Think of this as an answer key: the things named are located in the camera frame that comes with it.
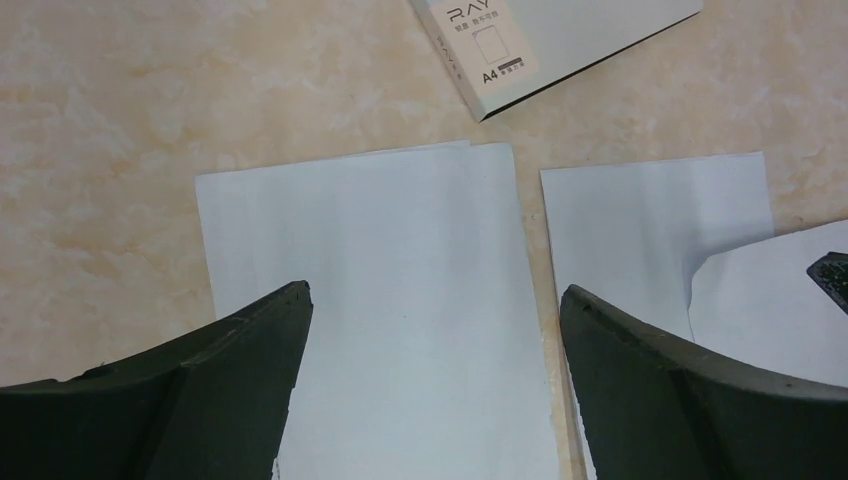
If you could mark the white A4 file folder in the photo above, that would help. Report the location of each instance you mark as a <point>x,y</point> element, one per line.
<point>501,52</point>

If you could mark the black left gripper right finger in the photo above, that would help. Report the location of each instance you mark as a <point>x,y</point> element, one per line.
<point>657,406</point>

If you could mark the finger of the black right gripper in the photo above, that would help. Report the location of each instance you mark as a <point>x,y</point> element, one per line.
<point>829,273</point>

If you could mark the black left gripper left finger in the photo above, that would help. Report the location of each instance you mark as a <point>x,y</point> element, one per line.
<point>211,404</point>

